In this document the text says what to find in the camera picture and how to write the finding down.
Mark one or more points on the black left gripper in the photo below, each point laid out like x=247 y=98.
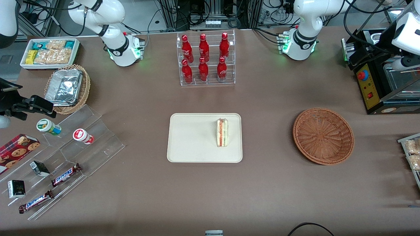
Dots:
x=370 y=52

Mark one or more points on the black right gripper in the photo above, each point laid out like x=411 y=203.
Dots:
x=6 y=102

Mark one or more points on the triangular sandwich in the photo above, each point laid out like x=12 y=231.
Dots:
x=222 y=132

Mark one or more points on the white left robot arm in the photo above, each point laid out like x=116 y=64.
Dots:
x=308 y=16

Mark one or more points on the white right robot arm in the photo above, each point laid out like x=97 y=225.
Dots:
x=113 y=13

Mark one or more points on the light wicker basket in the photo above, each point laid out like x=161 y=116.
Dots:
x=85 y=91

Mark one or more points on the brown wicker basket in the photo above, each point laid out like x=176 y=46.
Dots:
x=323 y=136

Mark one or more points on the grey metal tray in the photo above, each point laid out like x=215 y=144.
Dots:
x=401 y=140

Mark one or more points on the beige plastic tray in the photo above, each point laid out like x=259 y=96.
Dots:
x=190 y=137

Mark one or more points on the white plastic snack bin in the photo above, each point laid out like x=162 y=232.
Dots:
x=23 y=62

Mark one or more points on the black food warmer cabinet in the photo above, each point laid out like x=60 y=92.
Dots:
x=369 y=95

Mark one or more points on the yellow snack pack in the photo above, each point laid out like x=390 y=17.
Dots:
x=31 y=57

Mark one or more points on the green lid yogurt cup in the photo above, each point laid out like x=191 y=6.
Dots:
x=47 y=127

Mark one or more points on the aluminium foil container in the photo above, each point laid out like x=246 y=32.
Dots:
x=64 y=87

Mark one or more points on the steel food pan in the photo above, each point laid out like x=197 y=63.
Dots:
x=398 y=80

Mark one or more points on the clear rice cracker bag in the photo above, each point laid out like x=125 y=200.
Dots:
x=55 y=45
x=52 y=57

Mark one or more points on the teal snack pack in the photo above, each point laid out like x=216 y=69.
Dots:
x=39 y=45
x=69 y=44

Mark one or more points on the red tartan cookie box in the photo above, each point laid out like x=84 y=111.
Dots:
x=18 y=149

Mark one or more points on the red lid yogurt cup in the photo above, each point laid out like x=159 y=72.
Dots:
x=82 y=135

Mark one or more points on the small black carton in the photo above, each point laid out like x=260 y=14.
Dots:
x=39 y=168
x=16 y=188

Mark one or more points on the clear acrylic stepped stand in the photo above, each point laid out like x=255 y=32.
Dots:
x=98 y=144
x=39 y=183

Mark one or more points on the Snickers chocolate bar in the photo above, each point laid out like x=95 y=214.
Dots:
x=36 y=201
x=65 y=175

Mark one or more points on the clear snack bag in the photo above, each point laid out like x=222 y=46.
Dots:
x=415 y=162
x=412 y=146

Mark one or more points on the red cola bottle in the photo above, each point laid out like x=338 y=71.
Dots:
x=222 y=70
x=224 y=46
x=186 y=49
x=203 y=71
x=203 y=48
x=187 y=72

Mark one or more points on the white power strip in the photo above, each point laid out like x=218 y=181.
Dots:
x=216 y=23

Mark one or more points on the clear acrylic bottle rack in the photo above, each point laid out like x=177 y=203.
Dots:
x=211 y=80

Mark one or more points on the small grey device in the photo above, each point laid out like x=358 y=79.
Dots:
x=214 y=233

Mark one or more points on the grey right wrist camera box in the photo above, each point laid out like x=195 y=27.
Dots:
x=3 y=122

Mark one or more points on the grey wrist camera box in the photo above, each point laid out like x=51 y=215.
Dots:
x=402 y=63
x=3 y=122

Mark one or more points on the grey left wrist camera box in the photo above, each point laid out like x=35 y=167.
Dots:
x=402 y=63

